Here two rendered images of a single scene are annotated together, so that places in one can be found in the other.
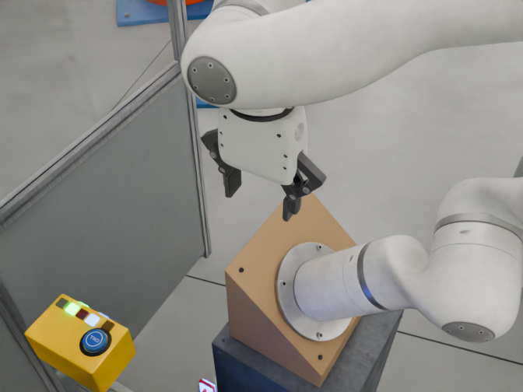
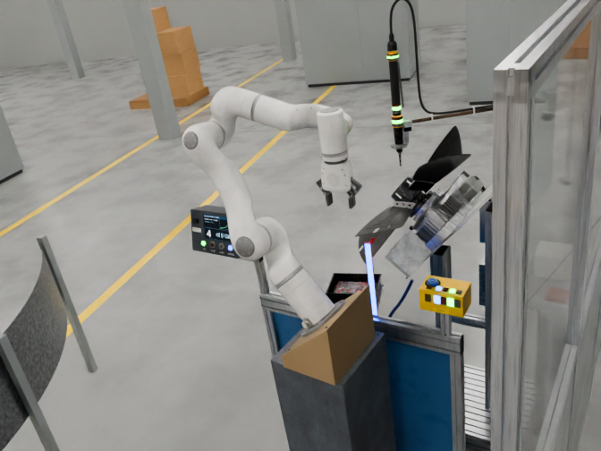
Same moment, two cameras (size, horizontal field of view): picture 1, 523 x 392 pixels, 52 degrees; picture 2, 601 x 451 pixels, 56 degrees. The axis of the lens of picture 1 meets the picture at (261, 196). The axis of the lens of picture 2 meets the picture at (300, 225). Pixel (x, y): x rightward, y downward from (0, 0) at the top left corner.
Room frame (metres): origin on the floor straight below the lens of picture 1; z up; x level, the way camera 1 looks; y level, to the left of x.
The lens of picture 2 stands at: (2.22, 0.04, 2.22)
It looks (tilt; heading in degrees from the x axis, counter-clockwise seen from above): 26 degrees down; 186
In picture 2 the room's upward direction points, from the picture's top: 9 degrees counter-clockwise
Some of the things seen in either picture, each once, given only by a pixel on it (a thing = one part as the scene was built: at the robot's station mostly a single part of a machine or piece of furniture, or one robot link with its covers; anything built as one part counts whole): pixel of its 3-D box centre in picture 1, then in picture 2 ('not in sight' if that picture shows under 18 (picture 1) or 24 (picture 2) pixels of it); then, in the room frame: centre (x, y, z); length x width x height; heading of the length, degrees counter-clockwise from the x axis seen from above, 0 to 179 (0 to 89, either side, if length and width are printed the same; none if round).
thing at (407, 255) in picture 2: not in sight; (408, 253); (0.10, 0.25, 0.98); 0.20 x 0.16 x 0.20; 61
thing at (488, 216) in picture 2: not in sight; (493, 321); (0.09, 0.60, 0.57); 0.09 x 0.04 x 1.15; 151
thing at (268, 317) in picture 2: not in sight; (282, 374); (0.10, -0.39, 0.39); 0.04 x 0.04 x 0.78; 61
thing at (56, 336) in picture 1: (82, 344); (445, 297); (0.50, 0.33, 1.02); 0.16 x 0.10 x 0.11; 61
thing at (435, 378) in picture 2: not in sight; (360, 388); (0.31, -0.02, 0.45); 0.82 x 0.01 x 0.66; 61
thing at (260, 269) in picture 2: not in sight; (261, 274); (0.10, -0.39, 0.96); 0.03 x 0.03 x 0.20; 61
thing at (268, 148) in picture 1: (261, 131); (336, 172); (0.49, 0.00, 1.54); 0.10 x 0.07 x 0.11; 61
